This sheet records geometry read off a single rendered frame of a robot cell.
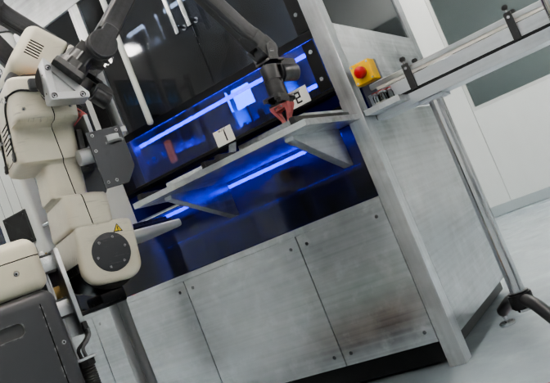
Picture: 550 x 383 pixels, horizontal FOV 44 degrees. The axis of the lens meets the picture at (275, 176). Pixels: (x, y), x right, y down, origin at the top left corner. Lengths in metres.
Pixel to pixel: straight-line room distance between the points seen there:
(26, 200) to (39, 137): 0.57
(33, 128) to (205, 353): 1.27
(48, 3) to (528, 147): 4.86
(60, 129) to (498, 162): 5.43
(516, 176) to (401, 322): 4.62
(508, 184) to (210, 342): 4.61
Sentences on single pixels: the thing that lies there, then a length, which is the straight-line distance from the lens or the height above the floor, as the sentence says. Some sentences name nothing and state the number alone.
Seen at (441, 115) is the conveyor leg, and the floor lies 0.77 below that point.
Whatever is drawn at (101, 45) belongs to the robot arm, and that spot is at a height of 1.23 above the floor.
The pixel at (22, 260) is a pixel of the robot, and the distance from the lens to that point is 1.62.
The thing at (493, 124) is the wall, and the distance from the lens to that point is 6.87.
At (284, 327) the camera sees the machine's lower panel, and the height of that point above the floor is 0.28.
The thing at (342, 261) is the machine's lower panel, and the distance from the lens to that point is 2.39.
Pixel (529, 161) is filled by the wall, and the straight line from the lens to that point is 6.83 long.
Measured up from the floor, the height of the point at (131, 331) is 0.47.
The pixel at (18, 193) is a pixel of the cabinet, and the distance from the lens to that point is 2.47.
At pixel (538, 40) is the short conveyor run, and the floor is 0.86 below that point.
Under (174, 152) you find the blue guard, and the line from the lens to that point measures 2.69.
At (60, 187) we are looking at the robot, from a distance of 1.89.
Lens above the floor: 0.60
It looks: 5 degrees up
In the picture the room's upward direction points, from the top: 22 degrees counter-clockwise
